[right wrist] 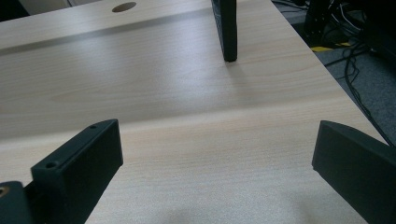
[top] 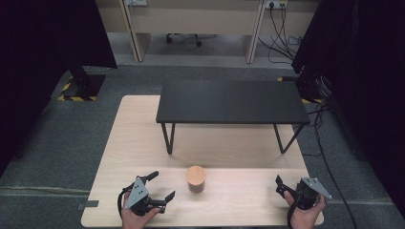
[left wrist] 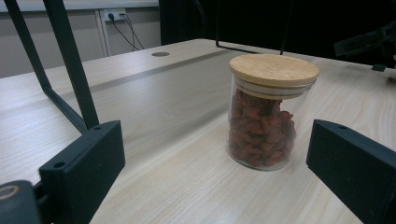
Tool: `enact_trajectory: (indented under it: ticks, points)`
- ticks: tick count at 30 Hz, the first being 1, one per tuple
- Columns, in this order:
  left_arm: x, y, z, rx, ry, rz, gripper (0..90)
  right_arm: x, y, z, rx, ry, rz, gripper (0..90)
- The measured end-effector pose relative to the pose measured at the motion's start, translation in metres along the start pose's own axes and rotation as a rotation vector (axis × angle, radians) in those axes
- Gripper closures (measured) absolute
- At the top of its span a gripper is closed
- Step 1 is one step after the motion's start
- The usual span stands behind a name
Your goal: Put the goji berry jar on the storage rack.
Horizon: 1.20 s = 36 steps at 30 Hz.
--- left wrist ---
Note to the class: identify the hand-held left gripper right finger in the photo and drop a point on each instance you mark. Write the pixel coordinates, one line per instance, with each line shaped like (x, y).
(355, 168)

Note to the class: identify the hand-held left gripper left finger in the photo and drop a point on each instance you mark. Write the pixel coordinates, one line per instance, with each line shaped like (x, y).
(84, 168)

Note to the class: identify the clear glass jar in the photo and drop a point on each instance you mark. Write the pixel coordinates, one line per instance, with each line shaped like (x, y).
(299, 102)

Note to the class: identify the round wooden jar lid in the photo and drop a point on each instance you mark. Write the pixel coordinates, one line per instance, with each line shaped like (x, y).
(274, 70)

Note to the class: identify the dried red berries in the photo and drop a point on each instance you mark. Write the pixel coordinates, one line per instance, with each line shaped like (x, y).
(258, 133)

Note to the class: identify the black curtain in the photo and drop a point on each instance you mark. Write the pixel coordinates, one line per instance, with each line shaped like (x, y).
(249, 21)

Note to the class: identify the black metal stand frame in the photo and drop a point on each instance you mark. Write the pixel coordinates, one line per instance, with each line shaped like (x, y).
(72, 62)

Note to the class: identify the thin black metal frame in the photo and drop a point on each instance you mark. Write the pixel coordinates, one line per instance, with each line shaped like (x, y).
(217, 25)

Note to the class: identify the white wall socket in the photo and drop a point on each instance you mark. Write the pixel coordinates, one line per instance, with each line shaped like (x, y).
(115, 14)

